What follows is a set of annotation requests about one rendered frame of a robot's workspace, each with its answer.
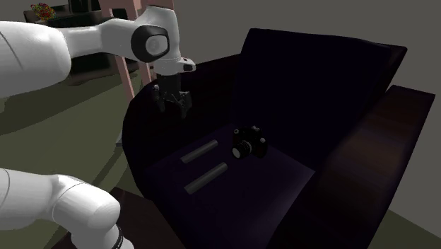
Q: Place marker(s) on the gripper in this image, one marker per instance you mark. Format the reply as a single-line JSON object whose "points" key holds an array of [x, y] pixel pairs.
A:
{"points": [[169, 85]]}

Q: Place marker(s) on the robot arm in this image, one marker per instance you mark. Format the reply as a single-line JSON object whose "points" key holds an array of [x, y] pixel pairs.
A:
{"points": [[31, 51]]}

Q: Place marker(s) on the pink wooden chair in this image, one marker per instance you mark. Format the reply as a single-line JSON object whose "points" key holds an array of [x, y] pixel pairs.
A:
{"points": [[128, 76]]}

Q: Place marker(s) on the grey cylinder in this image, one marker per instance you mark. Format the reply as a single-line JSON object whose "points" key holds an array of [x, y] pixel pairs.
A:
{"points": [[206, 178], [199, 151]]}

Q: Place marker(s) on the dark armchair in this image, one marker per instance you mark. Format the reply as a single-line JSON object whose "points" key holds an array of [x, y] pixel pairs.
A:
{"points": [[310, 138]]}

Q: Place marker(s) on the black camera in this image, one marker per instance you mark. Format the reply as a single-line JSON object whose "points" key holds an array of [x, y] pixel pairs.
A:
{"points": [[250, 142]]}

